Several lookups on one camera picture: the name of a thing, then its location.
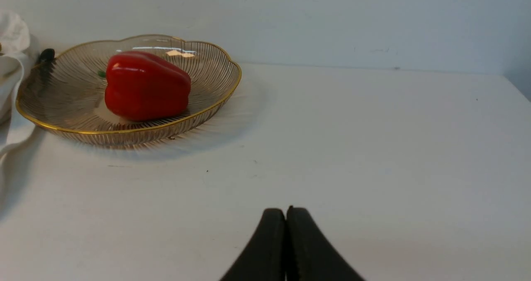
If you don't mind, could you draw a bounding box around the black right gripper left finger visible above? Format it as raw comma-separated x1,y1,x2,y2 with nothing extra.
221,208,286,281

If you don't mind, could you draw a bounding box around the white cloth bag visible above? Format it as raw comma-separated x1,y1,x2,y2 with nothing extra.
0,10,39,156

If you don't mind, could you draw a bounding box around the gold-rimmed glass plate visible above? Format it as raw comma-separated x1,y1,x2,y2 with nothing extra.
15,35,241,146

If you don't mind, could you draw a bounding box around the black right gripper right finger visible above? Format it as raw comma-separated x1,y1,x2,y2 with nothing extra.
286,206,364,281

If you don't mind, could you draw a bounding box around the red bell pepper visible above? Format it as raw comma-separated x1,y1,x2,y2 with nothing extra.
104,51,191,122

